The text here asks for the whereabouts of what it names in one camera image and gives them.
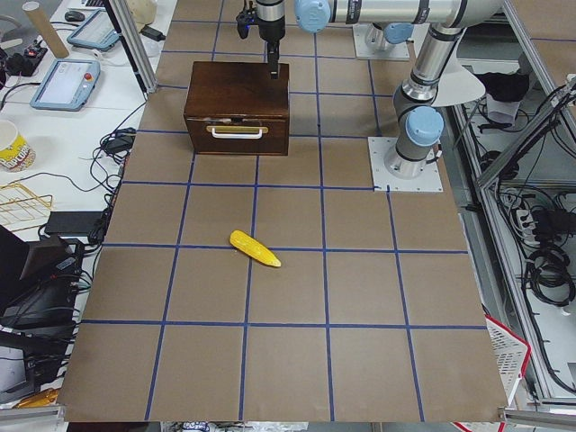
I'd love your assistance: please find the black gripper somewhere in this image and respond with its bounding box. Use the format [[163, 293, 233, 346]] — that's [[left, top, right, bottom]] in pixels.
[[256, 0, 285, 79]]

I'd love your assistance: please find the wooden drawer with white handle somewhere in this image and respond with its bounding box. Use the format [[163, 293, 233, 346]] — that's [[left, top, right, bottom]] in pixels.
[[185, 118, 289, 156]]

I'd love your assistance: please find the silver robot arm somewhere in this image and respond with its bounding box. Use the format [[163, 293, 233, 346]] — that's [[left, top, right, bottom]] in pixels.
[[236, 1, 414, 79], [294, 1, 502, 180]]

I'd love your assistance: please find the dark wooden drawer box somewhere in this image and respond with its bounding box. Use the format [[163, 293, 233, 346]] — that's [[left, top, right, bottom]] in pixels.
[[184, 61, 290, 129]]

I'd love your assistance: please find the yellow corn cob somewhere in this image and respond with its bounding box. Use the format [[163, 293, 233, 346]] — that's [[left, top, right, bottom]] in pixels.
[[229, 229, 282, 268]]

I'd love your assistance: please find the black power adapter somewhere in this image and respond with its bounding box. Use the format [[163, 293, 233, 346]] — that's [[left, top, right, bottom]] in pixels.
[[100, 128, 136, 156]]

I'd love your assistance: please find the far teach pendant tablet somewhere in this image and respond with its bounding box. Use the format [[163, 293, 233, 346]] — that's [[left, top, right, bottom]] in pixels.
[[67, 10, 120, 51]]

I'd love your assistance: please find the teach pendant tablet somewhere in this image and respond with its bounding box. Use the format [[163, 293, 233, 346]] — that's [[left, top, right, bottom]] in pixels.
[[30, 59, 101, 112], [67, 10, 120, 51]]

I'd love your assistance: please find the black computer mouse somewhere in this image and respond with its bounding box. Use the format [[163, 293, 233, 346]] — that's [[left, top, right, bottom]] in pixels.
[[64, 9, 86, 23]]

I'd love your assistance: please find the near teach pendant tablet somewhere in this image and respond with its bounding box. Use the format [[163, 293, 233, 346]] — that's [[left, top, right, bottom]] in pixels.
[[30, 59, 101, 112]]

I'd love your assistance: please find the cardboard tube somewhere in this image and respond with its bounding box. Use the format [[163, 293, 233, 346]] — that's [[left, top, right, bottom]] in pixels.
[[22, 1, 69, 59]]

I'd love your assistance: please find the popcorn paper cup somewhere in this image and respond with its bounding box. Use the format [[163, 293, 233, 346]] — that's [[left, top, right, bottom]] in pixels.
[[1, 120, 36, 172]]

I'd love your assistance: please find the white plastic basket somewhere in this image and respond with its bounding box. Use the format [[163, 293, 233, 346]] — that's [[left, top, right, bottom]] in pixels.
[[485, 315, 531, 405]]

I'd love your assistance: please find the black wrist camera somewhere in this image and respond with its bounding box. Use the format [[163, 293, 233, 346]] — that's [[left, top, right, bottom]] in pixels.
[[236, 0, 257, 40]]

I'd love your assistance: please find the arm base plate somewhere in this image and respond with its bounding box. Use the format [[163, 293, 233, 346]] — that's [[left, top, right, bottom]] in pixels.
[[353, 22, 414, 61], [368, 137, 444, 194]]

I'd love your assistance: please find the aluminium frame post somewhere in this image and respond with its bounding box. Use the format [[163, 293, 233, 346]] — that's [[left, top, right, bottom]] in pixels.
[[103, 0, 158, 95]]

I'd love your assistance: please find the gold wire rack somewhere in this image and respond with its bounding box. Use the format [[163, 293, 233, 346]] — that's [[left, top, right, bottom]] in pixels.
[[1, 183, 53, 231]]

